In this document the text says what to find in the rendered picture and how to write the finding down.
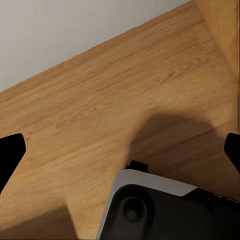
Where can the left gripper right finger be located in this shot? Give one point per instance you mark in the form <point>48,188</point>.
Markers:
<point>232,149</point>

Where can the bookcase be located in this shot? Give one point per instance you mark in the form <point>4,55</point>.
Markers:
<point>222,18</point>

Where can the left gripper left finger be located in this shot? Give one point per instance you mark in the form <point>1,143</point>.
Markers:
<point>12,150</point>

